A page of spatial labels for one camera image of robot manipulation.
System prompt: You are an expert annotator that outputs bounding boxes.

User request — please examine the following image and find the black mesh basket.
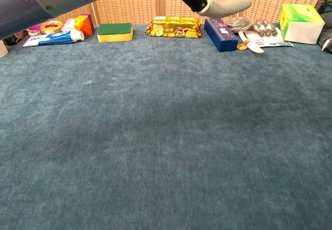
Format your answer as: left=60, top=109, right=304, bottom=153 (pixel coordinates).
left=314, top=0, right=332, bottom=16

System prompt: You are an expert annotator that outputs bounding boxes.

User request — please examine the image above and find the dark grey cloth bundle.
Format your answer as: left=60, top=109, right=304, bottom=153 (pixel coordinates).
left=317, top=12, right=332, bottom=53

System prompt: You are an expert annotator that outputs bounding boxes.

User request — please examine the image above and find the white printed card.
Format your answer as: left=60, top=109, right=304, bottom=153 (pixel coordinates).
left=243, top=27, right=295, bottom=48

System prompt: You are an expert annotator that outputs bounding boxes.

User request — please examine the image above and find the round red gold tin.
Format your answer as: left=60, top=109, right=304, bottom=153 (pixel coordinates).
left=39, top=20, right=64, bottom=35

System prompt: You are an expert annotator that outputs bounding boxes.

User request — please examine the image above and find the green white tissue box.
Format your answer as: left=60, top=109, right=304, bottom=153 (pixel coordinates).
left=279, top=3, right=326, bottom=45

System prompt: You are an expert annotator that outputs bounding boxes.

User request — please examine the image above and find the navy blue long box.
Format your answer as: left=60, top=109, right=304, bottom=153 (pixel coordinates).
left=203, top=17, right=239, bottom=52

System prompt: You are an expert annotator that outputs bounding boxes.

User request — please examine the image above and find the white wooden spoon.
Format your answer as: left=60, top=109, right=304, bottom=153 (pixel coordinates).
left=238, top=30, right=265, bottom=54

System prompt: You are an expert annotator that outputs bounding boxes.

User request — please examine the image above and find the gold biscuit pack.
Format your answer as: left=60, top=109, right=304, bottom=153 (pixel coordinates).
left=145, top=16, right=202, bottom=39

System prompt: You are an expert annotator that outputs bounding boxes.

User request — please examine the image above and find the dark foil bag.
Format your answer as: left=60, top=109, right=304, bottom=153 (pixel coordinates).
left=225, top=17, right=254, bottom=33

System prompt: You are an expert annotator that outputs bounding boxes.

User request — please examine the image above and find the green yellow sponge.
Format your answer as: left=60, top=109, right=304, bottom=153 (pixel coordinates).
left=96, top=22, right=134, bottom=43

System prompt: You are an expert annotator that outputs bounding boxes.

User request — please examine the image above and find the silver battery pack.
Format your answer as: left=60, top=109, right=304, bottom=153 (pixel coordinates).
left=252, top=19, right=279, bottom=37

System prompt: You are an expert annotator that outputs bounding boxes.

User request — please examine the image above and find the orange purple block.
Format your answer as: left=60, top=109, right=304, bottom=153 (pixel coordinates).
left=74, top=12, right=96, bottom=37

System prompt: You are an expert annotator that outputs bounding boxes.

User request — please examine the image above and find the small orange wrapper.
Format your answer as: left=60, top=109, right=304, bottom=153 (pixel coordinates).
left=236, top=39, right=251, bottom=51

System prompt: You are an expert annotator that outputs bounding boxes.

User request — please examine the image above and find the blue white toothpaste tube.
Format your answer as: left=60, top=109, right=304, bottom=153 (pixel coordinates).
left=22, top=30, right=86, bottom=48

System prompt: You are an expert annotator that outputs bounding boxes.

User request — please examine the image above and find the small pink box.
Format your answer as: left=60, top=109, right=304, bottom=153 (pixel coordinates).
left=61, top=18, right=79, bottom=32

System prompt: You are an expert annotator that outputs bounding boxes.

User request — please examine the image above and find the blue fabric table cloth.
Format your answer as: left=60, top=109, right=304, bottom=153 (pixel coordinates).
left=0, top=23, right=332, bottom=230

